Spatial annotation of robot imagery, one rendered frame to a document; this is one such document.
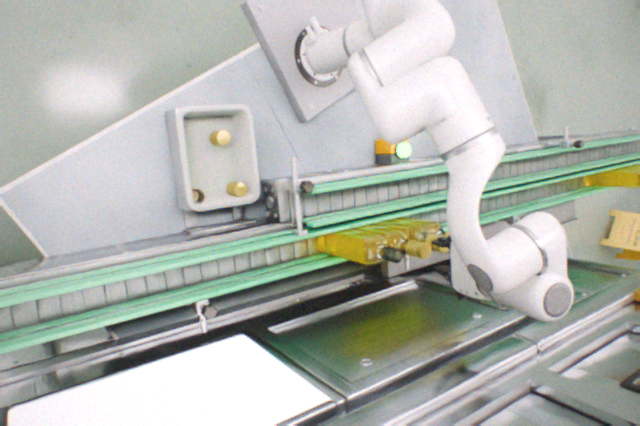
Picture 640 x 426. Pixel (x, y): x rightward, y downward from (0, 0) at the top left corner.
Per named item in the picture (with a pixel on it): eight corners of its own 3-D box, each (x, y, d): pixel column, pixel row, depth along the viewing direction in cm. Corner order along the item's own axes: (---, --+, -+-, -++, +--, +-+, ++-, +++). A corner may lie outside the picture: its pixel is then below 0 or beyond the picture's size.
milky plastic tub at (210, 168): (177, 209, 109) (189, 213, 102) (164, 110, 105) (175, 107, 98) (246, 198, 118) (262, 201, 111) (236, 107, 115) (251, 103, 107)
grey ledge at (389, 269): (367, 271, 138) (393, 279, 129) (365, 241, 137) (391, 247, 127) (551, 217, 189) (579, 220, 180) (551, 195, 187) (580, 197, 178)
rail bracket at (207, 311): (182, 323, 100) (204, 343, 89) (177, 292, 99) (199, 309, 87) (200, 317, 102) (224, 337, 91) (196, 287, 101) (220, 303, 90)
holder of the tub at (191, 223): (181, 231, 111) (192, 235, 104) (164, 111, 106) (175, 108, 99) (248, 219, 120) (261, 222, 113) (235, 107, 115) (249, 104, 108)
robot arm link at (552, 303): (515, 243, 62) (568, 209, 64) (466, 230, 72) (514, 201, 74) (547, 336, 66) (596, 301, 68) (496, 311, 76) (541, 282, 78)
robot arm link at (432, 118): (485, 130, 78) (404, 174, 82) (424, 17, 78) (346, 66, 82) (499, 124, 62) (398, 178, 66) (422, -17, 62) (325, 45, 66)
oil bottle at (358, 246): (317, 251, 117) (373, 268, 99) (315, 229, 115) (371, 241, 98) (336, 246, 119) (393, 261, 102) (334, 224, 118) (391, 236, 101)
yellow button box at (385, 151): (375, 163, 141) (392, 163, 134) (373, 137, 139) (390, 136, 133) (392, 160, 144) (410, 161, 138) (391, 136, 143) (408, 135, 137)
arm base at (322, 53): (285, 34, 117) (322, 16, 104) (318, 12, 122) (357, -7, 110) (315, 90, 123) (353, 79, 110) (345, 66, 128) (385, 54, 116)
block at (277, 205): (264, 220, 115) (278, 224, 109) (260, 181, 113) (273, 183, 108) (277, 218, 117) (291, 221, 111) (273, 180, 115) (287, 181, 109)
